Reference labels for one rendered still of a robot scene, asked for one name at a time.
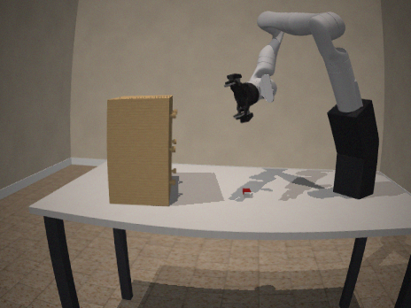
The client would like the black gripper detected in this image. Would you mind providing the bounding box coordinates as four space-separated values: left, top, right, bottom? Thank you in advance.
224 73 260 123

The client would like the tan wooden chest of drawers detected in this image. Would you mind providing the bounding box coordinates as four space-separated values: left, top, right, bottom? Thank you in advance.
107 96 173 206

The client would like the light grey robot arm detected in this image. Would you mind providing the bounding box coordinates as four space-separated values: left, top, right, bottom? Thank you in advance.
248 11 363 112

